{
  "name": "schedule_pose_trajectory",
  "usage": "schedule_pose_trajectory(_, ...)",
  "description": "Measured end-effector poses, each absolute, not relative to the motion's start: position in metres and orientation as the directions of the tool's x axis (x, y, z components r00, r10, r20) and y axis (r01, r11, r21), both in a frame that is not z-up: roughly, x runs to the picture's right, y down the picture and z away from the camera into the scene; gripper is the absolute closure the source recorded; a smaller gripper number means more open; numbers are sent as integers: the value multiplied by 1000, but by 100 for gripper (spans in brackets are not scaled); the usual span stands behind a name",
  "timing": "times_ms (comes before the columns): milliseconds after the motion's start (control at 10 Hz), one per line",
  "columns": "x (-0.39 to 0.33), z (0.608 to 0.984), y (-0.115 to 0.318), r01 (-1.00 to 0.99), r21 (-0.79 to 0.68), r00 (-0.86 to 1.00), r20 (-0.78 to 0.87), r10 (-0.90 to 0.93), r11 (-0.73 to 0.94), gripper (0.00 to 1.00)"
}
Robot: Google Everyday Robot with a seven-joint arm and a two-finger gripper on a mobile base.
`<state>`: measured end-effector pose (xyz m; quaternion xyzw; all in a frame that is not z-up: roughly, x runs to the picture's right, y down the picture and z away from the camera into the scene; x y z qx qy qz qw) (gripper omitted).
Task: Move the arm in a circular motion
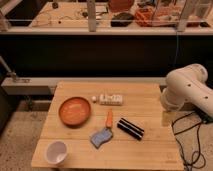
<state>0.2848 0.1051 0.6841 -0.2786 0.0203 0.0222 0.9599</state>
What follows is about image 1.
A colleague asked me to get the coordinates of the wooden post left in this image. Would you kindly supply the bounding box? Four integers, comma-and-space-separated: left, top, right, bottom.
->
87, 0, 96, 32

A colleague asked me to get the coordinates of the black cable on floor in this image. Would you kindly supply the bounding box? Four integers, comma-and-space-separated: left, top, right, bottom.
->
171, 111, 208, 171

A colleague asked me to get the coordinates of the orange crate on bench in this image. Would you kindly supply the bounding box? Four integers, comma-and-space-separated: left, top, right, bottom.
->
135, 9, 153, 27

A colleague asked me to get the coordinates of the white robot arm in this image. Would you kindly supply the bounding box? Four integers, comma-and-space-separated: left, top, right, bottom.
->
160, 64, 213, 118

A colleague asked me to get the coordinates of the orange bowl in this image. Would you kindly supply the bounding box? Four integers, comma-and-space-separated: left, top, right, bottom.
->
58, 97, 91, 126

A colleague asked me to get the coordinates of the wooden post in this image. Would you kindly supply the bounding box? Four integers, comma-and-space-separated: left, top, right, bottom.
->
87, 0, 96, 32
177, 0, 195, 32

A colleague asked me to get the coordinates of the wooden post right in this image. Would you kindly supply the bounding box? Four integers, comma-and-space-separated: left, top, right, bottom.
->
177, 0, 195, 32

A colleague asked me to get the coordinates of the white cup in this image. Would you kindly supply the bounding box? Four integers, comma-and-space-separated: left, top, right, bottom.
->
44, 141, 68, 165

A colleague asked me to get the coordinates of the black object on bench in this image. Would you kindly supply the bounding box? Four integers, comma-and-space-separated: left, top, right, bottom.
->
110, 12, 134, 27

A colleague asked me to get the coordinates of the metal clamp bracket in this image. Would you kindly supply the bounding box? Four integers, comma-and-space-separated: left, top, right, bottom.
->
0, 55, 31, 84

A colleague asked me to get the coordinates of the orange carrot toy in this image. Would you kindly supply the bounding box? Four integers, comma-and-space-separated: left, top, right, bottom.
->
105, 110, 113, 128

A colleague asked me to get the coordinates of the white rectangular box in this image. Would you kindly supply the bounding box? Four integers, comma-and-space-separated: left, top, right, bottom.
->
99, 94, 123, 105

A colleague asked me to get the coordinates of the black white striped block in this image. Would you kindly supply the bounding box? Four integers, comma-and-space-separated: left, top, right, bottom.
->
117, 118, 144, 140

